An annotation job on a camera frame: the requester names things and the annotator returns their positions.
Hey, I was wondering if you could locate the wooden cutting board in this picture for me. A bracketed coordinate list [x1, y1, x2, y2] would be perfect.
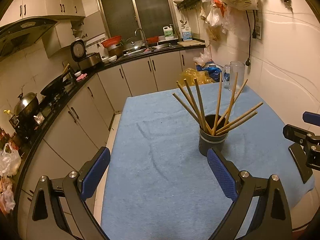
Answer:
[177, 40, 205, 47]

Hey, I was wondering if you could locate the wooden chopstick six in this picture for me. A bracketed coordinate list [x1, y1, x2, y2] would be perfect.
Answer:
[224, 72, 238, 125]

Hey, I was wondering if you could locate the dark kitchen window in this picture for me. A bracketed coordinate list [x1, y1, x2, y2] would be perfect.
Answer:
[98, 0, 177, 41]

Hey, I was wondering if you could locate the wooden chopstick four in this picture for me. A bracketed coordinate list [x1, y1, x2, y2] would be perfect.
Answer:
[194, 78, 207, 132]

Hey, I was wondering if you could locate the rice cooker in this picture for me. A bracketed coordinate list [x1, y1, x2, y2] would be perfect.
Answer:
[70, 39, 102, 72]

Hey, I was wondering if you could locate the clear glass mug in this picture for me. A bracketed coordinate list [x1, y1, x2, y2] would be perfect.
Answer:
[222, 61, 245, 93]

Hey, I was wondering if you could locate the wooden chopstick seven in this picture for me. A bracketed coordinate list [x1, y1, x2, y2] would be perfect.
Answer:
[217, 79, 248, 125]

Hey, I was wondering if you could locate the blue table cloth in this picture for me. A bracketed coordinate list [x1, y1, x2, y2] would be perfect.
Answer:
[101, 88, 315, 239]

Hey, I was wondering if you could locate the white detergent bottle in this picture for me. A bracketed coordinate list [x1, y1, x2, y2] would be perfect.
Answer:
[163, 24, 175, 40]

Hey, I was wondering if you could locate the wooden chopstick two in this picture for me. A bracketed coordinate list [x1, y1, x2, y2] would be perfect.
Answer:
[175, 79, 211, 134]

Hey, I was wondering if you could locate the yellow plastic bag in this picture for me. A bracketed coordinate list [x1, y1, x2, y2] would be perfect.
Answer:
[179, 68, 215, 86]

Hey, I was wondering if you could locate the wooden chopstick five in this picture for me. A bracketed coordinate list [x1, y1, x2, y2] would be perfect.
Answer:
[212, 72, 222, 136]

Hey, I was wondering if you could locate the black frying pan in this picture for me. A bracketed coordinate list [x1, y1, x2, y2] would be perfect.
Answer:
[41, 63, 75, 96]

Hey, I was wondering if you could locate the steel pot with lid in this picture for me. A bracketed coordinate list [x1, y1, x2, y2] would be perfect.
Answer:
[14, 92, 39, 118]

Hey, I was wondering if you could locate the wooden chopstick one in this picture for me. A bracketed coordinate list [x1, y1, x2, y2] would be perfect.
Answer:
[172, 93, 203, 128]

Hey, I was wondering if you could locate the wooden chopstick three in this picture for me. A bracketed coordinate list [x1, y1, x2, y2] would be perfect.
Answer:
[184, 79, 212, 135]

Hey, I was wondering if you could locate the black hanging cable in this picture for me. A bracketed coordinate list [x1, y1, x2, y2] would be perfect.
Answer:
[245, 10, 258, 67]

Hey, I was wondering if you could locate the range hood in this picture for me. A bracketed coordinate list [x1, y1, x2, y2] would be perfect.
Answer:
[0, 17, 57, 61]

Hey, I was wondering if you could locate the wooden chopstick eight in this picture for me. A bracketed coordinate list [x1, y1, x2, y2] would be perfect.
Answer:
[216, 102, 263, 135]

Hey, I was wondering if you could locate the red basin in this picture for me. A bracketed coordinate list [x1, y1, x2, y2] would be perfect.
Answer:
[101, 35, 121, 48]

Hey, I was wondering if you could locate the black utensil cup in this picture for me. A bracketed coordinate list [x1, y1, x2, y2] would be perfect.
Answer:
[199, 114, 228, 157]

